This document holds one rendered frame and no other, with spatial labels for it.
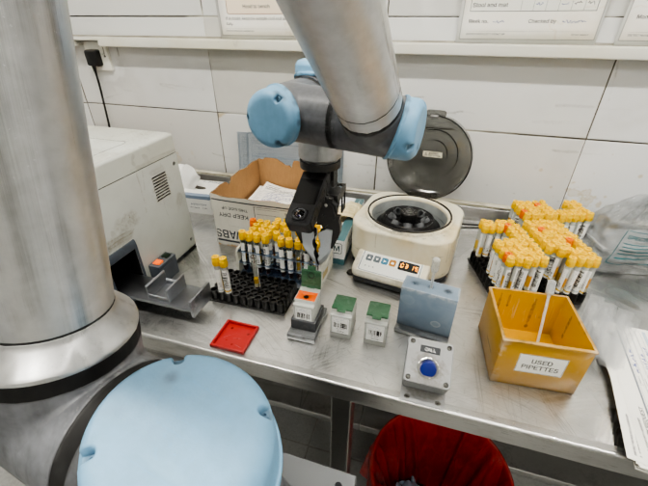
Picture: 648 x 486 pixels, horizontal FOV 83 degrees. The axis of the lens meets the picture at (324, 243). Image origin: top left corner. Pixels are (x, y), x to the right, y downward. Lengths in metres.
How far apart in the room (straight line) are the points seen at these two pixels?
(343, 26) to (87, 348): 0.29
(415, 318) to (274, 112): 0.46
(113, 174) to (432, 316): 0.65
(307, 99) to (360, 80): 0.15
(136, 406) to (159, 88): 1.20
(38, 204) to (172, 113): 1.14
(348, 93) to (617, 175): 0.95
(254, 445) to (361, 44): 0.29
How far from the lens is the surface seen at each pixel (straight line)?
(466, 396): 0.68
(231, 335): 0.74
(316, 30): 0.30
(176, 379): 0.29
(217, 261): 0.76
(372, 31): 0.32
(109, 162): 0.80
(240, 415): 0.27
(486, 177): 1.14
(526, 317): 0.80
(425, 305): 0.70
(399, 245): 0.82
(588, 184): 1.20
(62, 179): 0.27
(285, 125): 0.47
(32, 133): 0.26
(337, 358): 0.69
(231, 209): 0.94
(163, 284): 0.84
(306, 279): 0.70
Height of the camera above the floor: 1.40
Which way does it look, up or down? 32 degrees down
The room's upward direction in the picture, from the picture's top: straight up
